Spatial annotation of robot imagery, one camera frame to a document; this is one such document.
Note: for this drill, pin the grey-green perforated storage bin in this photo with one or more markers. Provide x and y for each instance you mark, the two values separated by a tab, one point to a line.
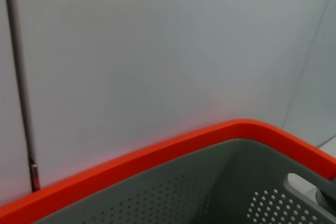
210	182

